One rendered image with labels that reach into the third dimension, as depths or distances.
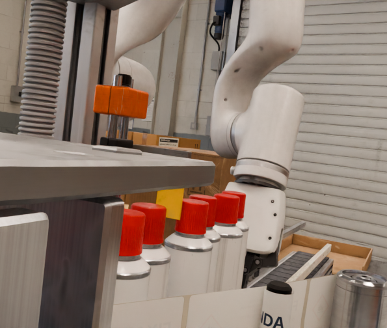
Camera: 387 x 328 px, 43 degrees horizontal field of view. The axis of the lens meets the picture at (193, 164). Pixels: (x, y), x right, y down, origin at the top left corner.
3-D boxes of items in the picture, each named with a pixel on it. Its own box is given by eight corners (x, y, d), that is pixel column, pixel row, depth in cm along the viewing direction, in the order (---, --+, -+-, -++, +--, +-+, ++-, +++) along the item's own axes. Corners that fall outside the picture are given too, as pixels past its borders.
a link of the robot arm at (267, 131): (221, 159, 77) (267, 157, 70) (240, 84, 80) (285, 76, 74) (253, 177, 82) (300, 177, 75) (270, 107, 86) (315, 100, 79)
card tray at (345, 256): (361, 281, 128) (363, 266, 128) (266, 260, 139) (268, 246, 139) (371, 260, 156) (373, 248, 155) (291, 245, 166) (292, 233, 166)
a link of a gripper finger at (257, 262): (240, 253, 71) (229, 299, 69) (261, 258, 70) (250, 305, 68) (245, 257, 74) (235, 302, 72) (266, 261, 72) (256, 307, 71)
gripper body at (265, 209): (221, 168, 74) (203, 241, 71) (287, 178, 70) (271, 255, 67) (235, 183, 81) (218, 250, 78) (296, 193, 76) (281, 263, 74)
